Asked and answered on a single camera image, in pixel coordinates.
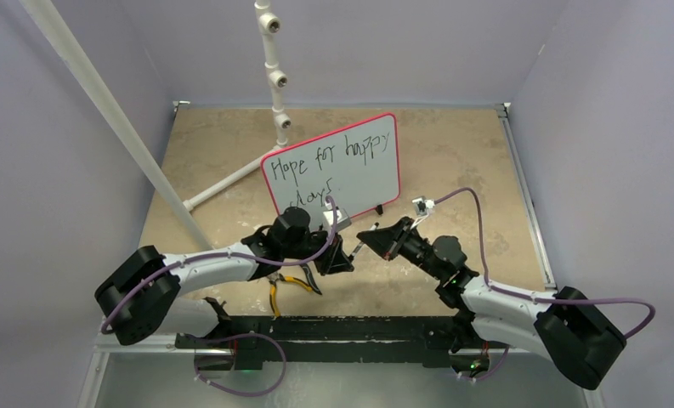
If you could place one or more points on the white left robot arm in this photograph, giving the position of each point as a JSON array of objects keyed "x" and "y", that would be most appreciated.
[{"x": 141, "y": 295}]

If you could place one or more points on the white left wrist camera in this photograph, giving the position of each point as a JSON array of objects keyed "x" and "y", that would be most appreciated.
[{"x": 335, "y": 219}]

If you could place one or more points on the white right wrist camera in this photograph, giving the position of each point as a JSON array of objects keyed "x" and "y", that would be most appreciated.
[{"x": 424, "y": 208}]

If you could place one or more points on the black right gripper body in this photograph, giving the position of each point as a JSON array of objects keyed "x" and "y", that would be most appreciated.
[{"x": 414, "y": 251}]

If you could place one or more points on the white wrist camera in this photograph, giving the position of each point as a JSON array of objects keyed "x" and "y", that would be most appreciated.
[
  {"x": 424, "y": 208},
  {"x": 335, "y": 219}
]

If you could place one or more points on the black handled pliers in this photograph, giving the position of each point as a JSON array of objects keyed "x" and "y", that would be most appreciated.
[{"x": 309, "y": 276}]

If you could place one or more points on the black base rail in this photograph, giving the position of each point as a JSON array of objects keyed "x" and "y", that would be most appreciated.
[{"x": 431, "y": 341}]

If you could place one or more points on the white diagonal pole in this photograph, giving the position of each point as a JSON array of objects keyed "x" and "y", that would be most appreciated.
[{"x": 54, "y": 28}]

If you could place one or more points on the yellow handled pliers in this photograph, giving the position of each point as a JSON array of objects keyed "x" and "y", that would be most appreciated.
[{"x": 277, "y": 282}]

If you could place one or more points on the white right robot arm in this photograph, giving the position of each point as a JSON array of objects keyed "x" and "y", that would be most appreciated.
[{"x": 562, "y": 327}]

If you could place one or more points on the pink framed whiteboard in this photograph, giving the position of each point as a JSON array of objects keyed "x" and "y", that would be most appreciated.
[{"x": 358, "y": 166}]

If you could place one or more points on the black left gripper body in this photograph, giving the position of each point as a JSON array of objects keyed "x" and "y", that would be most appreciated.
[{"x": 314, "y": 241}]

